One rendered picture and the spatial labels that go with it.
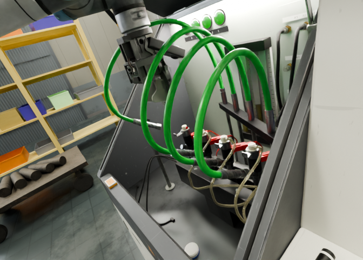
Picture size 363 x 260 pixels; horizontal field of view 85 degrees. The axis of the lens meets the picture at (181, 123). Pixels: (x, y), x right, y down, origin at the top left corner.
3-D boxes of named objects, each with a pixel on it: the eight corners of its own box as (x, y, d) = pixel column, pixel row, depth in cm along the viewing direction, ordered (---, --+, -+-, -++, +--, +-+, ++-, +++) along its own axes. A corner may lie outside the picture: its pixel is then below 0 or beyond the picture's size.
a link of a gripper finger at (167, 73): (160, 93, 56) (150, 62, 52) (166, 91, 57) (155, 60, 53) (170, 94, 52) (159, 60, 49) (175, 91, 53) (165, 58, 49)
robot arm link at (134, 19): (136, 13, 52) (152, 4, 45) (143, 32, 54) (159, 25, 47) (110, 19, 48) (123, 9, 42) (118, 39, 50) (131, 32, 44)
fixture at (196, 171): (186, 195, 75) (174, 162, 69) (204, 179, 80) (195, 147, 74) (274, 256, 49) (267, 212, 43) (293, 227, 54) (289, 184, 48)
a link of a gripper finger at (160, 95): (154, 115, 55) (142, 83, 52) (171, 106, 58) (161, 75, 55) (160, 117, 53) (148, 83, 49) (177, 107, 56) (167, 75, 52)
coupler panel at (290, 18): (280, 116, 63) (271, 8, 51) (286, 112, 65) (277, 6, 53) (329, 122, 53) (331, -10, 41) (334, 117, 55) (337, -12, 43)
